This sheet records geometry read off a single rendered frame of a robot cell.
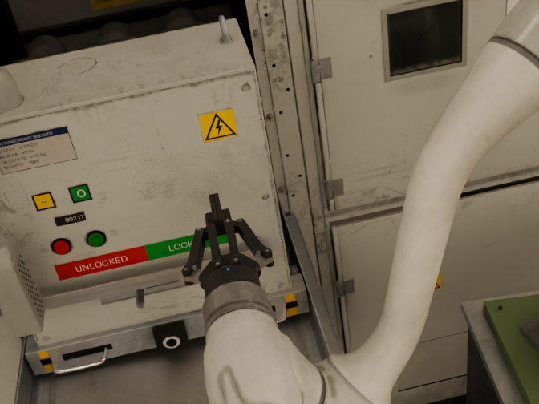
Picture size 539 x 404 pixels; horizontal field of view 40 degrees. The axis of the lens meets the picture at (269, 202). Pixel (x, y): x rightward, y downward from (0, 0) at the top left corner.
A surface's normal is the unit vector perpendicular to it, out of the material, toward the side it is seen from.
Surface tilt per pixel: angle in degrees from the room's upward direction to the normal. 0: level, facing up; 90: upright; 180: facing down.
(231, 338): 13
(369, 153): 90
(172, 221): 90
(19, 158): 90
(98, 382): 0
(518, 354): 2
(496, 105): 61
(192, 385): 0
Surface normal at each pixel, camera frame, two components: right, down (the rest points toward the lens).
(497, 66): -0.59, -0.26
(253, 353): 0.04, -0.79
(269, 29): 0.18, 0.55
